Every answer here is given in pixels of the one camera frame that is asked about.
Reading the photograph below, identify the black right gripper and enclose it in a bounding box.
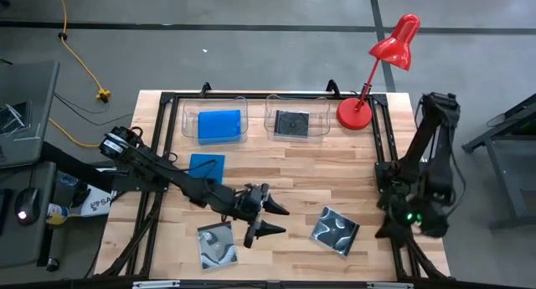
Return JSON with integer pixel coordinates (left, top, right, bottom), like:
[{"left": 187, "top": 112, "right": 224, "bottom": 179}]
[{"left": 374, "top": 199, "right": 449, "bottom": 246}]

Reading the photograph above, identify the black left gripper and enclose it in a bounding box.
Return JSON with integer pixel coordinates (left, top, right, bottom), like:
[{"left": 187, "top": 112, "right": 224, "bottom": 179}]
[{"left": 233, "top": 183, "right": 291, "bottom": 250}]

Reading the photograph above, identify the jewel case black-white swirl cover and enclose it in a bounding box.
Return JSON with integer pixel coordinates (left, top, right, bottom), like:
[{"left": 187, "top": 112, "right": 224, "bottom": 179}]
[
  {"left": 310, "top": 206, "right": 361, "bottom": 257},
  {"left": 197, "top": 220, "right": 239, "bottom": 271}
]

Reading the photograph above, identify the blue plastic disc case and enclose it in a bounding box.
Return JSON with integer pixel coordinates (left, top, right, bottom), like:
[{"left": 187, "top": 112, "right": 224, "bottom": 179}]
[
  {"left": 197, "top": 109, "right": 243, "bottom": 146},
  {"left": 188, "top": 153, "right": 226, "bottom": 186}
]

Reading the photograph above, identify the disc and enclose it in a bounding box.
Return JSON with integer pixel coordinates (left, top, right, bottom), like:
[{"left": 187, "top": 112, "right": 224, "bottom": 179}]
[{"left": 273, "top": 109, "right": 311, "bottom": 139}]

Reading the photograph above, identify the stack of clear jewel cases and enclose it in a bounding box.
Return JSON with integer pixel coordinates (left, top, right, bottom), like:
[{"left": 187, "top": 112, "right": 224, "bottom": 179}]
[{"left": 0, "top": 100, "right": 33, "bottom": 137}]

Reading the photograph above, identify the clear plastic bin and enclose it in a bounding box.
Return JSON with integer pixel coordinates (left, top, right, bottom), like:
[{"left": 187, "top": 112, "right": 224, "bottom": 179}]
[
  {"left": 263, "top": 93, "right": 331, "bottom": 145},
  {"left": 181, "top": 95, "right": 250, "bottom": 147}
]

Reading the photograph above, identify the red desk lamp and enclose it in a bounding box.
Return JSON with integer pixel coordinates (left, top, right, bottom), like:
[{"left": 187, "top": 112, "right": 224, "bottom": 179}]
[{"left": 336, "top": 13, "right": 421, "bottom": 132}]

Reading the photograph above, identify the black metal stand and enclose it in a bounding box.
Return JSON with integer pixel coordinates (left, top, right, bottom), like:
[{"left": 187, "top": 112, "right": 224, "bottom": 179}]
[{"left": 462, "top": 94, "right": 536, "bottom": 232}]

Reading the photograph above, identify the white printed box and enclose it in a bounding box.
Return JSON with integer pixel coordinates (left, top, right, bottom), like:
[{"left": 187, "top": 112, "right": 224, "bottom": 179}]
[{"left": 79, "top": 183, "right": 116, "bottom": 218}]

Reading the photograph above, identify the black support beam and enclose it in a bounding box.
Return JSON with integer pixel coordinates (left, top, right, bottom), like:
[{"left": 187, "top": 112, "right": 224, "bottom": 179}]
[{"left": 39, "top": 141, "right": 121, "bottom": 194}]

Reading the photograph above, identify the yellow-labelled bottle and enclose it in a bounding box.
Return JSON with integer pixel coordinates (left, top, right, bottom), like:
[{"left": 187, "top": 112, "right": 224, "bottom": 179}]
[{"left": 46, "top": 203, "right": 70, "bottom": 227}]

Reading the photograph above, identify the black computer mouse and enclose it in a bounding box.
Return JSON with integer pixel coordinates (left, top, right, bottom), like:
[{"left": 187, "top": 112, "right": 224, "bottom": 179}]
[{"left": 15, "top": 187, "right": 42, "bottom": 227}]

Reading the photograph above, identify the grey desk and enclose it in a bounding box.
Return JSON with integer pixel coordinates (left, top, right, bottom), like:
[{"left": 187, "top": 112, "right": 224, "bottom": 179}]
[
  {"left": 0, "top": 161, "right": 58, "bottom": 269},
  {"left": 0, "top": 60, "right": 60, "bottom": 169}
]

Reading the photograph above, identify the black aluminium table frame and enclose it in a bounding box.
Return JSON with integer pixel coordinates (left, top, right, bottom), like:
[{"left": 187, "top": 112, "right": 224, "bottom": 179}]
[{"left": 94, "top": 90, "right": 451, "bottom": 281}]

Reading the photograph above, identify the black floor cable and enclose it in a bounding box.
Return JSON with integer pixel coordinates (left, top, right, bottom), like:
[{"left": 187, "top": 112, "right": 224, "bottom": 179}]
[{"left": 53, "top": 91, "right": 135, "bottom": 127}]

